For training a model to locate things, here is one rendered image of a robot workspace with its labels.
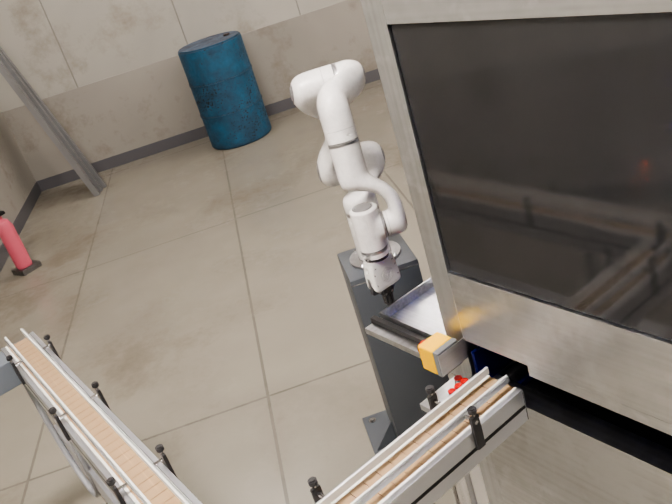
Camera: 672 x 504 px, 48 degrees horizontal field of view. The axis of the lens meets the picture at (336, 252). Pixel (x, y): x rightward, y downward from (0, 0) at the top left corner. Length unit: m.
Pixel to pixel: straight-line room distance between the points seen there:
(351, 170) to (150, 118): 6.30
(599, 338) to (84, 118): 7.26
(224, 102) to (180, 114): 0.95
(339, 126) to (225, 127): 5.47
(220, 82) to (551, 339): 6.06
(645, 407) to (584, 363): 0.14
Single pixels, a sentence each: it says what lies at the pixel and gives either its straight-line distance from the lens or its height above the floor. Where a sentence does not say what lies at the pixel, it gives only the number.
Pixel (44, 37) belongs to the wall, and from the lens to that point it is 8.29.
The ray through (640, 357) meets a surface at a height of 1.16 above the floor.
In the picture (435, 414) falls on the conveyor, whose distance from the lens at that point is 1.79.
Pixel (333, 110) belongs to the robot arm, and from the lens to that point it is 2.11.
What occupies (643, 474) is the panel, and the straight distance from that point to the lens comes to 1.76.
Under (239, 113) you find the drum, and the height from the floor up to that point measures 0.32.
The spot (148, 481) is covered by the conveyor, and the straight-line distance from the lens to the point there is 1.99.
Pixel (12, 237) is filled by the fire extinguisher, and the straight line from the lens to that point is 6.42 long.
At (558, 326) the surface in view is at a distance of 1.63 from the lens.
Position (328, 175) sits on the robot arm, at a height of 1.23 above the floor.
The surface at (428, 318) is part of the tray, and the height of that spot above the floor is 0.88.
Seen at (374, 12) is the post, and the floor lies 1.83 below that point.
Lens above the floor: 2.10
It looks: 26 degrees down
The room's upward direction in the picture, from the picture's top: 18 degrees counter-clockwise
